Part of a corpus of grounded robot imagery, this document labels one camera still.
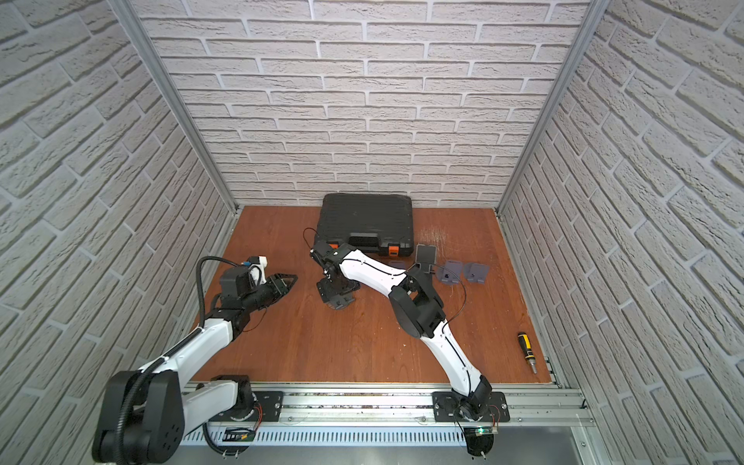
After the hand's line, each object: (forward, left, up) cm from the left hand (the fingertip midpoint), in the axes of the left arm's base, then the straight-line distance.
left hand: (299, 274), depth 85 cm
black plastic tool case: (+28, -24, -8) cm, 37 cm away
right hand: (0, -12, -11) cm, 16 cm away
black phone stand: (+17, -42, -14) cm, 48 cm away
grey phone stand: (+6, -58, -8) cm, 58 cm away
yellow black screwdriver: (-19, -68, -10) cm, 71 cm away
